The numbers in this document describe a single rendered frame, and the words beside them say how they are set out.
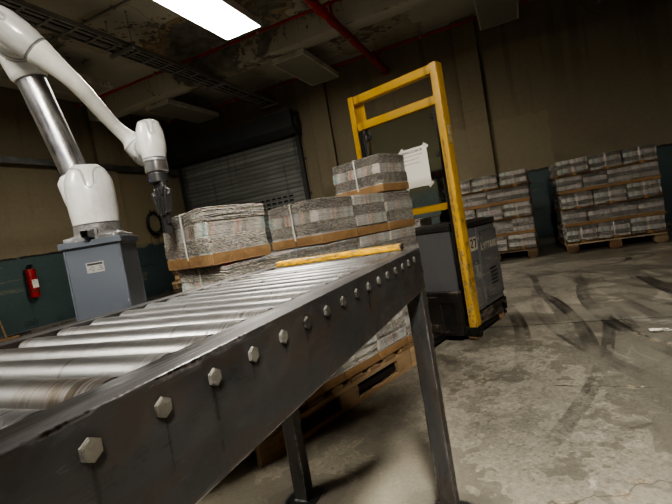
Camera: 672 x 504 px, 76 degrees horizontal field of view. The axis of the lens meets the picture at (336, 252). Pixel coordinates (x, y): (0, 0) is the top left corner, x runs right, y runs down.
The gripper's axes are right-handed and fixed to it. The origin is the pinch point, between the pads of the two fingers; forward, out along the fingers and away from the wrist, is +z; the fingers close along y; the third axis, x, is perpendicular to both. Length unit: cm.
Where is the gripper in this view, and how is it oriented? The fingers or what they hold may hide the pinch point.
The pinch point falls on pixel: (167, 224)
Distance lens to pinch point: 184.9
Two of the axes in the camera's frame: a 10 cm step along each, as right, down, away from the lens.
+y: -7.4, 0.9, 6.7
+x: -6.5, 1.5, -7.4
